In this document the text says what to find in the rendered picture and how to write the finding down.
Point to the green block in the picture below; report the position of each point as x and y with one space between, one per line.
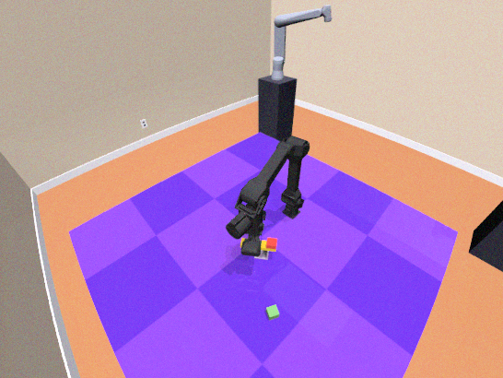
272 312

